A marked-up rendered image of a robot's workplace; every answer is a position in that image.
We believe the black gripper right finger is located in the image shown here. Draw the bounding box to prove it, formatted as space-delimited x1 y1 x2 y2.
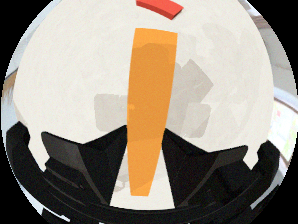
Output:
161 128 249 208

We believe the red rectangular block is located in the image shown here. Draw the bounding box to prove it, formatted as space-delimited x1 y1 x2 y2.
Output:
136 0 185 20

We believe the orange bar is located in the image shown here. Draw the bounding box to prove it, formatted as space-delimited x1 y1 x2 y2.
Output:
126 28 178 196

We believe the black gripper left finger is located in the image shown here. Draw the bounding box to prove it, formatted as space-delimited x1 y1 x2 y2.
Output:
41 125 128 206

